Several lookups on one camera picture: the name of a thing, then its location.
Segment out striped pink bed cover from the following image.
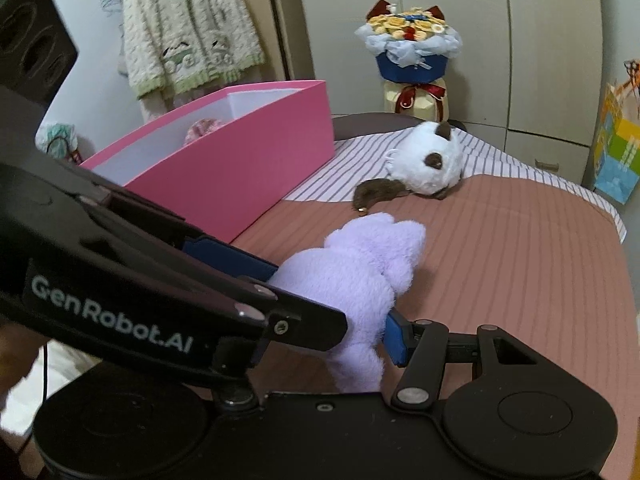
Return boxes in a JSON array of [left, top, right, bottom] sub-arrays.
[[233, 130, 639, 479]]

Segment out pink floral scrunchie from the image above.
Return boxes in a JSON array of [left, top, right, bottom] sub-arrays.
[[183, 118, 224, 146]]

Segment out flower bouquet blue wrap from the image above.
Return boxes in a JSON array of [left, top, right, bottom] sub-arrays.
[[356, 0, 462, 122]]

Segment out cream knitted cardigan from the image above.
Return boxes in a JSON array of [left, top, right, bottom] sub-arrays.
[[122, 0, 266, 122]]

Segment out purple plush toy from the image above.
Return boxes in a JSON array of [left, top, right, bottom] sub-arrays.
[[268, 212, 426, 393]]

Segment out colourful paper gift bag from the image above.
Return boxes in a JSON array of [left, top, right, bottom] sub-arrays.
[[593, 58, 640, 205]]

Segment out white plastic bag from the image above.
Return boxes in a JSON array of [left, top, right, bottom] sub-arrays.
[[35, 122, 84, 165]]

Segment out white panda plush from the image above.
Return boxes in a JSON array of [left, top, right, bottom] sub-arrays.
[[352, 122, 464, 216]]

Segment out pink cardboard box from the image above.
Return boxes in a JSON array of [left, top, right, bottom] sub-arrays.
[[82, 80, 334, 242]]

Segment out person's left hand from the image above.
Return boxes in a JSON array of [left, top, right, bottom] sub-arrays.
[[0, 322, 49, 408]]

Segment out black clothes rack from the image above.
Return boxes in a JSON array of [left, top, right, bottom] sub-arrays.
[[270, 0, 292, 80]]

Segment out grey wardrobe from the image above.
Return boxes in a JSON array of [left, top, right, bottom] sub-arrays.
[[302, 0, 602, 182]]

